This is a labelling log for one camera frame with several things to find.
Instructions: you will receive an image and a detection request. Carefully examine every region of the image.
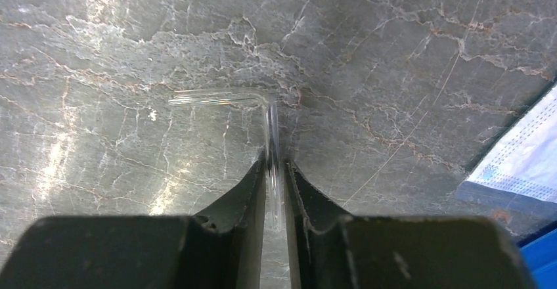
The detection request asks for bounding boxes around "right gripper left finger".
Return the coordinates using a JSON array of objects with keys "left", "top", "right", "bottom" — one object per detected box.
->
[{"left": 1, "top": 160, "right": 267, "bottom": 288}]

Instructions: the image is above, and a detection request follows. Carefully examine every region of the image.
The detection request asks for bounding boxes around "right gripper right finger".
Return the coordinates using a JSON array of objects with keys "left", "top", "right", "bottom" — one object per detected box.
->
[{"left": 283, "top": 160, "right": 536, "bottom": 288}]

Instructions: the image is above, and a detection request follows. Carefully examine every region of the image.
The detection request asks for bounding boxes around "bent glass tube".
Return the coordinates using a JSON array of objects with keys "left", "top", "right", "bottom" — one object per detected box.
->
[{"left": 168, "top": 87, "right": 283, "bottom": 230}]

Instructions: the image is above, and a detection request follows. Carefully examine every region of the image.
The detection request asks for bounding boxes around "packaged face mask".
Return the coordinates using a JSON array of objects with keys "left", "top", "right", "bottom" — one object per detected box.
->
[{"left": 457, "top": 85, "right": 556, "bottom": 204}]

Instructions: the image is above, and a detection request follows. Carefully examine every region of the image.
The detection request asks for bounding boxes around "blue plastic tray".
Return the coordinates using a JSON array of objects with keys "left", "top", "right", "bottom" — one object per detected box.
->
[{"left": 520, "top": 229, "right": 556, "bottom": 289}]

